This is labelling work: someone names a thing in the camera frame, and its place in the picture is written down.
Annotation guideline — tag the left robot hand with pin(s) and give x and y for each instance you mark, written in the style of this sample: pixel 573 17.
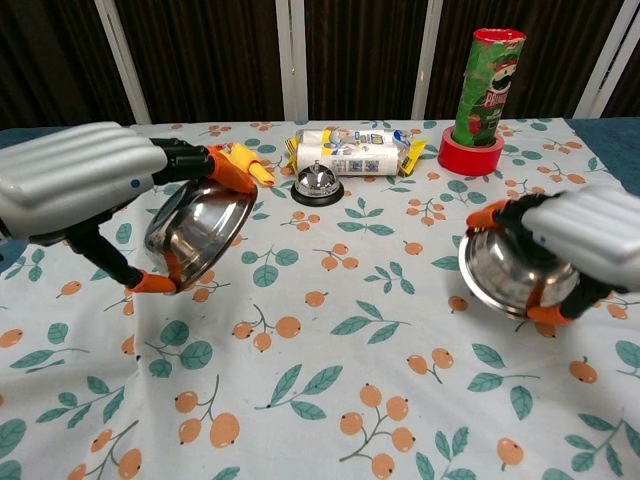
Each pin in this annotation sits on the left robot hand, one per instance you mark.
pixel 75 175

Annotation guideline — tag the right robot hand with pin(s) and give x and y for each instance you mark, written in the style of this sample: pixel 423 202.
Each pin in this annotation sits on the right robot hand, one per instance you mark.
pixel 590 230

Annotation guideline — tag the stainless steel bowl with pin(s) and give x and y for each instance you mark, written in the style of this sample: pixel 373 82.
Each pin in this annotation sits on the stainless steel bowl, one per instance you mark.
pixel 510 270
pixel 205 235

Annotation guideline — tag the red tape roll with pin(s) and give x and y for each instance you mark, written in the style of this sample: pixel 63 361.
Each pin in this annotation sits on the red tape roll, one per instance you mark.
pixel 467 162

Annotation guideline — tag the green Pringles can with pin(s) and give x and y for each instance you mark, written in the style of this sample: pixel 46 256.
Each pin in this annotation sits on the green Pringles can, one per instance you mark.
pixel 487 90

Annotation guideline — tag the yellow rubber chicken toy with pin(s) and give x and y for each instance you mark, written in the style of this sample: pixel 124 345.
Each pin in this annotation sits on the yellow rubber chicken toy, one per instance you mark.
pixel 262 172

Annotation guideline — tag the silver call bell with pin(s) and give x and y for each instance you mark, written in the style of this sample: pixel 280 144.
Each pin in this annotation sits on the silver call bell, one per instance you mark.
pixel 315 182

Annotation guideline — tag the white snack packet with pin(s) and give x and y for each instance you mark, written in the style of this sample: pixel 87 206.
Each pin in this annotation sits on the white snack packet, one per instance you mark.
pixel 350 155

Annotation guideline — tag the floral white tablecloth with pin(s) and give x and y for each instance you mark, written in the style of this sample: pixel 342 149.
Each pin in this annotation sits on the floral white tablecloth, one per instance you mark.
pixel 320 300

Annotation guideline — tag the white partition post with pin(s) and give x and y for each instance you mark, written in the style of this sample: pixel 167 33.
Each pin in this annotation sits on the white partition post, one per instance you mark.
pixel 607 55
pixel 429 60
pixel 122 65
pixel 292 60

